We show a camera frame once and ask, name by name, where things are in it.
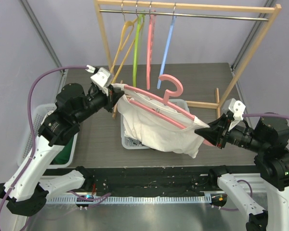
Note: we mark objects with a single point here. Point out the white slotted cable duct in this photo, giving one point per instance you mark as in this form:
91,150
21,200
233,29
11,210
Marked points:
72,199

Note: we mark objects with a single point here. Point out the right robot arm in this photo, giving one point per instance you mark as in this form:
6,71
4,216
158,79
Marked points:
269,140

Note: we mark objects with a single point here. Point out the yellow hanger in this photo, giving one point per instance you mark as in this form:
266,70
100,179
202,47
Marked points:
126,33

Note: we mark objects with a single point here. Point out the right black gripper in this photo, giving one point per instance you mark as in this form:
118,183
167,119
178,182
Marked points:
222,134

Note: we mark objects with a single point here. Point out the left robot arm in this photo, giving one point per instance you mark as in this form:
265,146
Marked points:
25,192

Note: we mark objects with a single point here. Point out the white tank top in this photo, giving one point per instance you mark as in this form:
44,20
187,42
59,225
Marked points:
155,132

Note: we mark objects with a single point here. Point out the dark green garment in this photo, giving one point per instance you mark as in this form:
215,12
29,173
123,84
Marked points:
65,157

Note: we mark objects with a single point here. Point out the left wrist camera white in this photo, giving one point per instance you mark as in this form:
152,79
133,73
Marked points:
101,77

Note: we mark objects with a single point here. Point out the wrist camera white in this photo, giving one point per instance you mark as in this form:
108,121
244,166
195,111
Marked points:
101,77
237,108

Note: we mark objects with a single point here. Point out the pink hanger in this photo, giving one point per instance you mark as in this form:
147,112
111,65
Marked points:
164,101
150,39

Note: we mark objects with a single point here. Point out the wooden clothes rack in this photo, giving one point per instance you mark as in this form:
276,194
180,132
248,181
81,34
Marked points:
266,17

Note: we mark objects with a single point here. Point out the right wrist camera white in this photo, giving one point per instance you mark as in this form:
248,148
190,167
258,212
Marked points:
237,108

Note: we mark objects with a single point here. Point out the white basket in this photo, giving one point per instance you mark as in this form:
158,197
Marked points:
37,117
132,144

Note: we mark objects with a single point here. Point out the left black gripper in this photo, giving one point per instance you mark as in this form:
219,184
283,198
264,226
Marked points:
114,94

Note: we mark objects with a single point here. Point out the light blue hanger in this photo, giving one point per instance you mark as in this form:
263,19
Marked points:
162,67

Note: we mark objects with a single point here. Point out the lime green hanger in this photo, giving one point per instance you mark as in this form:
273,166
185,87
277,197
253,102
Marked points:
137,44

